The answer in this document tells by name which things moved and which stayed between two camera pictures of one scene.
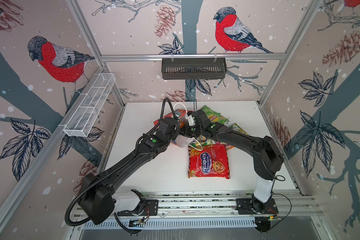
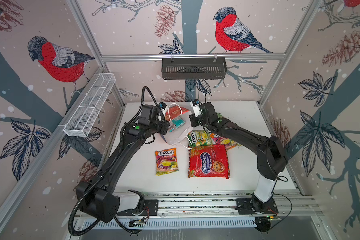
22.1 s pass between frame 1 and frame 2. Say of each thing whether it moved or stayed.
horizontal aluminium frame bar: stayed
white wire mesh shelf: stayed
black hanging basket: stayed
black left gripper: moved
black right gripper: moved
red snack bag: stayed
